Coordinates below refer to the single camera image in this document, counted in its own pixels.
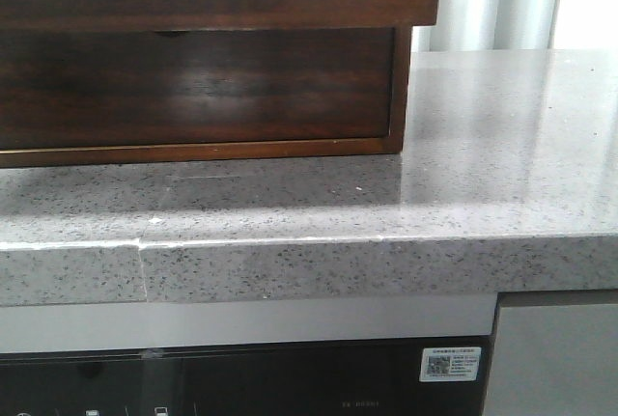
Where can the dark wooden drawer cabinet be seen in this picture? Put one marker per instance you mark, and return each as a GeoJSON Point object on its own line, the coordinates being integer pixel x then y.
{"type": "Point", "coordinates": [401, 97]}

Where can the white QR code sticker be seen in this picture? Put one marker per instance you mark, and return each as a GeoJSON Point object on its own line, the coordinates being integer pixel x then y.
{"type": "Point", "coordinates": [450, 364]}

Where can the grey cabinet door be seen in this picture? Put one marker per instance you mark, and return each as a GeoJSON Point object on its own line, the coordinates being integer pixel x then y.
{"type": "Point", "coordinates": [554, 360]}

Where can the black built-in appliance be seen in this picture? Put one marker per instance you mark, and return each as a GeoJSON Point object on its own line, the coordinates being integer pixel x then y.
{"type": "Point", "coordinates": [359, 377]}

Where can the pale grey curtain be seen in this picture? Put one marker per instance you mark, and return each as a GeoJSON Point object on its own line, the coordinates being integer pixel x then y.
{"type": "Point", "coordinates": [464, 25]}

